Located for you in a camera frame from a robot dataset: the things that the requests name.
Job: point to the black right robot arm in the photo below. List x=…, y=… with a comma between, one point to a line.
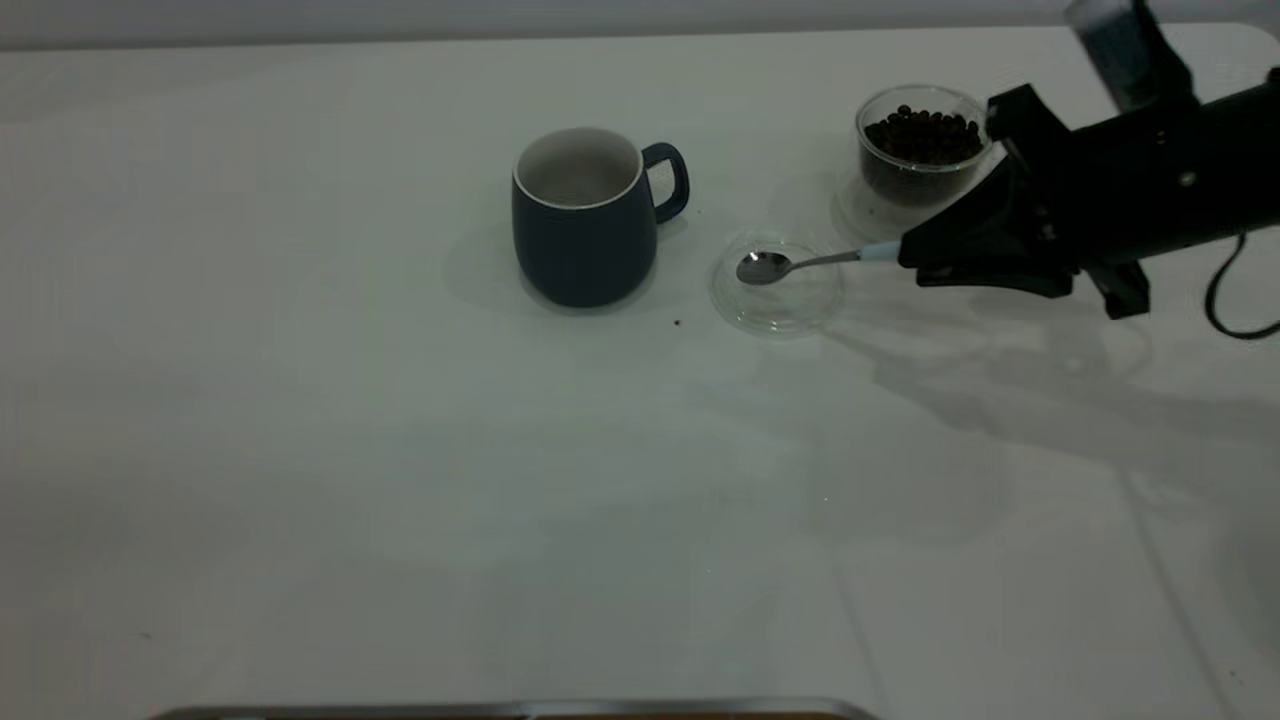
x=1262, y=150

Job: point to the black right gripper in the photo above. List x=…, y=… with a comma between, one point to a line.
x=1140, y=190

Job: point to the clear double-wall glass cup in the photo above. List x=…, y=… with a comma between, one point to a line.
x=880, y=200

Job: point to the dark coffee beans pile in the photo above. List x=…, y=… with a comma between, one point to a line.
x=920, y=140

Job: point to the small clear glass dish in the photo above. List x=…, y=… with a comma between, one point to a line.
x=775, y=305

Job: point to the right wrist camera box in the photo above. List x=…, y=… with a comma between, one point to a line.
x=1135, y=50

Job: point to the dark blue ceramic mug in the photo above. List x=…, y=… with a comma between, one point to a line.
x=585, y=250

